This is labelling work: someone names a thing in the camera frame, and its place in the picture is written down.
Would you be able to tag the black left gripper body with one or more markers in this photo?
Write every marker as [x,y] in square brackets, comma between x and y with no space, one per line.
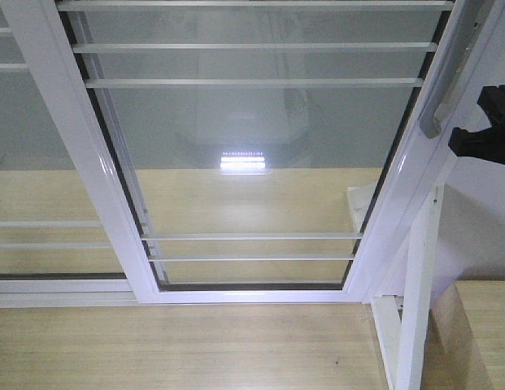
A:
[487,144]

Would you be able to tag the silver door pull handle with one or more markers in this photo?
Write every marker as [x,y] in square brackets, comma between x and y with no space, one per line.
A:
[449,81]

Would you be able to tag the white sliding glass door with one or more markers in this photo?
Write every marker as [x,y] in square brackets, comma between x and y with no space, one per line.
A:
[217,139]

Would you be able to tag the white fixed glass door panel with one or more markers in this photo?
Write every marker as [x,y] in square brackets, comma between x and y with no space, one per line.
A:
[40,162]

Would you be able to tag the light wooden box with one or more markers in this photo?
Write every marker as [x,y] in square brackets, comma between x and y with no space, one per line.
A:
[470,319]

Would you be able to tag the light wooden base board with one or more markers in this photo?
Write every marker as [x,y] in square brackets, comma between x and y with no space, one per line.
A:
[208,346]

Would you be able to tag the white door frame post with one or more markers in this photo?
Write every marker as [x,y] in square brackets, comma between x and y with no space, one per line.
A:
[471,232]

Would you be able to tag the white right support bracket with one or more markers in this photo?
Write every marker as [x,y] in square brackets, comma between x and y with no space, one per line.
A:
[399,288]

